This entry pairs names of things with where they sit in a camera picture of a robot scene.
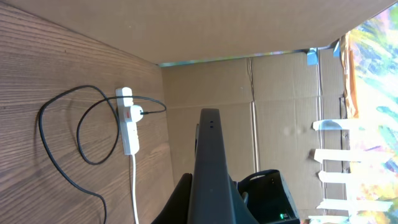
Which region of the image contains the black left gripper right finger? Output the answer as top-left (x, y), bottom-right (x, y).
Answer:
top-left (226, 175), bottom-right (258, 224)

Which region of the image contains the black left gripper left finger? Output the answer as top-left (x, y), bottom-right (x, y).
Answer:
top-left (152, 173), bottom-right (192, 224)

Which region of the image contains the blue Galaxy smartphone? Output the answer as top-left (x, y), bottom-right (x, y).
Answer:
top-left (187, 108), bottom-right (234, 224)

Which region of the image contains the black USB charging cable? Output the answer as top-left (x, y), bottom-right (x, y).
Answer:
top-left (38, 85), bottom-right (167, 224)

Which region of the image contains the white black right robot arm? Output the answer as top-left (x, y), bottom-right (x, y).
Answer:
top-left (237, 169), bottom-right (300, 224)

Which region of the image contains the white power strip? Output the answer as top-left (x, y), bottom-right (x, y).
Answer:
top-left (116, 87), bottom-right (139, 156)

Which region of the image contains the white power strip cord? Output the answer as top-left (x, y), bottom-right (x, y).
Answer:
top-left (131, 154), bottom-right (140, 224)

